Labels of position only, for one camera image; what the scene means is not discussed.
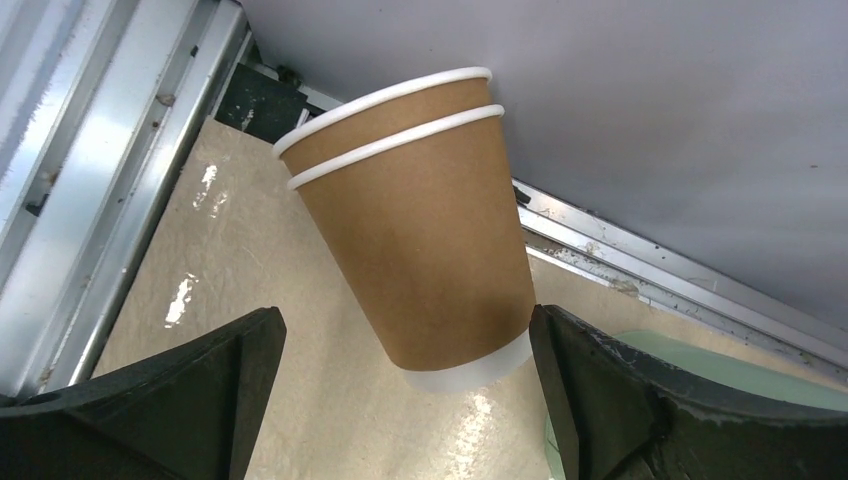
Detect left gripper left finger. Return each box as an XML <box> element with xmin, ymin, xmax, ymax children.
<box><xmin>1</xmin><ymin>307</ymin><xmax>286</xmax><ymax>479</ymax></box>

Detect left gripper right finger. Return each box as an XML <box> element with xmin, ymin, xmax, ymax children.
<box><xmin>529</xmin><ymin>305</ymin><xmax>847</xmax><ymax>479</ymax></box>

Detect brown paper cup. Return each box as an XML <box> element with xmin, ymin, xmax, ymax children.
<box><xmin>272</xmin><ymin>67</ymin><xmax>492</xmax><ymax>175</ymax></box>
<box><xmin>288</xmin><ymin>104</ymin><xmax>536</xmax><ymax>392</ymax></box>

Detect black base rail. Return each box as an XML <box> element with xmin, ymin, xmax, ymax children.
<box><xmin>1</xmin><ymin>1</ymin><xmax>847</xmax><ymax>399</ymax></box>

